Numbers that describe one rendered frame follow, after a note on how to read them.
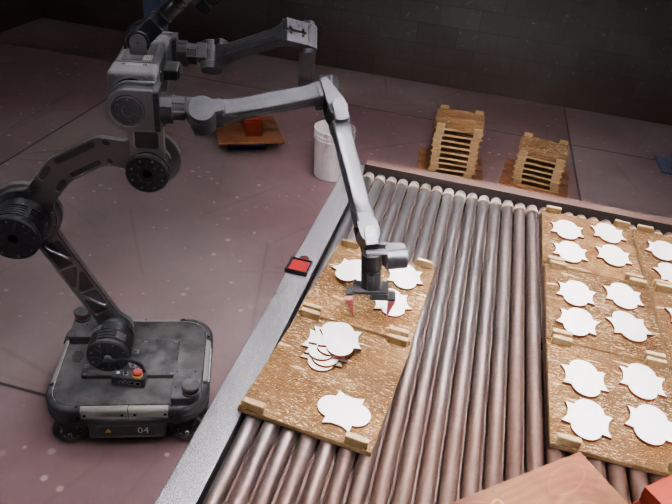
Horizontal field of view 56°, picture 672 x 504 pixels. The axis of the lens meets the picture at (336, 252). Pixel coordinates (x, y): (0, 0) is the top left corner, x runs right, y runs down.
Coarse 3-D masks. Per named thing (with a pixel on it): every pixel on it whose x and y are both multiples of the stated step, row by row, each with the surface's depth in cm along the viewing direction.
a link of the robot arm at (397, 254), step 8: (368, 232) 174; (376, 232) 174; (368, 240) 174; (376, 240) 174; (360, 248) 181; (368, 248) 177; (376, 248) 178; (384, 248) 177; (392, 248) 176; (400, 248) 177; (392, 256) 175; (400, 256) 175; (392, 264) 175; (400, 264) 175
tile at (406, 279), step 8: (392, 272) 211; (400, 272) 211; (408, 272) 212; (416, 272) 212; (392, 280) 207; (400, 280) 208; (408, 280) 208; (416, 280) 208; (400, 288) 205; (408, 288) 204
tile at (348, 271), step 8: (344, 264) 212; (352, 264) 212; (360, 264) 213; (336, 272) 208; (344, 272) 208; (352, 272) 209; (360, 272) 209; (344, 280) 205; (352, 280) 205; (360, 280) 205
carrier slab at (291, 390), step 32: (320, 320) 188; (288, 352) 176; (352, 352) 178; (384, 352) 179; (256, 384) 165; (288, 384) 166; (320, 384) 167; (352, 384) 168; (384, 384) 169; (256, 416) 157; (288, 416) 157; (320, 416) 158; (384, 416) 160; (352, 448) 151
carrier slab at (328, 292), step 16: (336, 256) 217; (352, 256) 218; (384, 272) 212; (432, 272) 215; (320, 288) 201; (336, 288) 202; (416, 288) 206; (320, 304) 195; (336, 304) 195; (368, 304) 197; (416, 304) 199; (336, 320) 189; (352, 320) 190; (368, 320) 190; (384, 320) 191; (400, 320) 192; (416, 320) 193; (384, 336) 186
